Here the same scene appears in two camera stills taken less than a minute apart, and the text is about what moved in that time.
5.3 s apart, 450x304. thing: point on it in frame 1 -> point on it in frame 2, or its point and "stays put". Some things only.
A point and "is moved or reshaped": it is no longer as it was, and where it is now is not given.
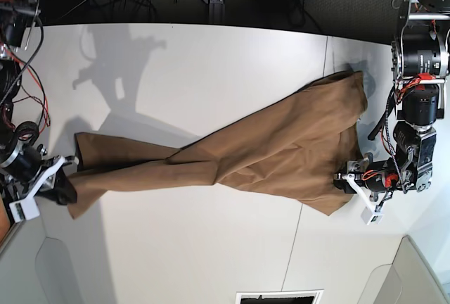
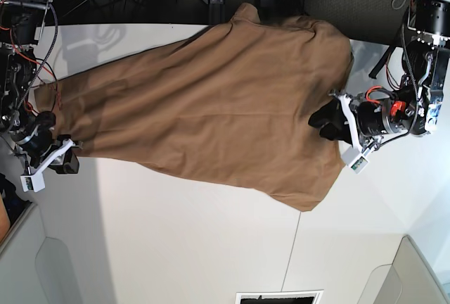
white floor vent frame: (256, 294) stays put
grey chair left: (57, 259) stays put
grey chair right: (409, 279) stays put
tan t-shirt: (294, 146) is moved or reshaped
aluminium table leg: (217, 6) stays put
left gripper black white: (31, 170) -> (40, 148)
